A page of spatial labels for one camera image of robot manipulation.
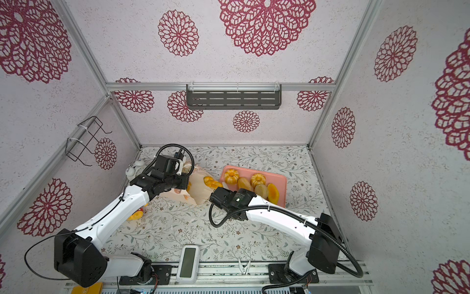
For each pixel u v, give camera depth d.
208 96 0.93
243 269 0.74
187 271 0.72
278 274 0.72
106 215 0.46
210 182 0.94
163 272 0.74
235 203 0.52
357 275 0.38
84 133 0.78
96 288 0.70
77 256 0.39
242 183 0.97
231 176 1.00
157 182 0.57
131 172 0.93
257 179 1.00
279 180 1.06
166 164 0.62
